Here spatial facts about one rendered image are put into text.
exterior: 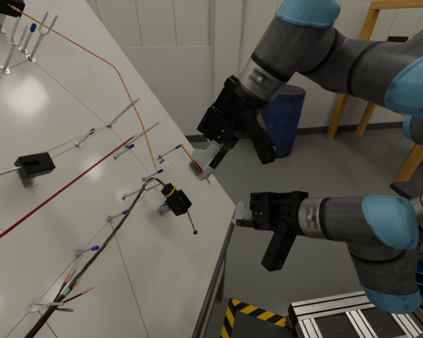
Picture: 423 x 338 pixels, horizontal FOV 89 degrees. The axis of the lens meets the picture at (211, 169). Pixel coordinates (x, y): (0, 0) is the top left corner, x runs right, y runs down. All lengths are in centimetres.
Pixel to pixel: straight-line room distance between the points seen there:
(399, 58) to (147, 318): 66
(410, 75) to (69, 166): 60
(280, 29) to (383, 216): 29
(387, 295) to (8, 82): 79
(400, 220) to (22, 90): 72
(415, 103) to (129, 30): 288
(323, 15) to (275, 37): 6
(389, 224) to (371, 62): 21
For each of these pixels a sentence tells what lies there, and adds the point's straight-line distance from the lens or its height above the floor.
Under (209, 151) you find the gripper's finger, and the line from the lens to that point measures 44.
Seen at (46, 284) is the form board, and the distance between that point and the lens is 53.
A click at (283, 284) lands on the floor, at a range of 183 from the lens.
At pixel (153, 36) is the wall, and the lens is 300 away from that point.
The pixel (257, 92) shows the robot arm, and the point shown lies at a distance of 38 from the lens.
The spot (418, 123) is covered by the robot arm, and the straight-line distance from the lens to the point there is 83.
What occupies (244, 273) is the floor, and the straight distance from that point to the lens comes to 181.
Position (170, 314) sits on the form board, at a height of 95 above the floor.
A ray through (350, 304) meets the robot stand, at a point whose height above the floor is 23.
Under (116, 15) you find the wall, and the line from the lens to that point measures 304.
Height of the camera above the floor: 157
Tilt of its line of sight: 35 degrees down
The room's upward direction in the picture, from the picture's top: straight up
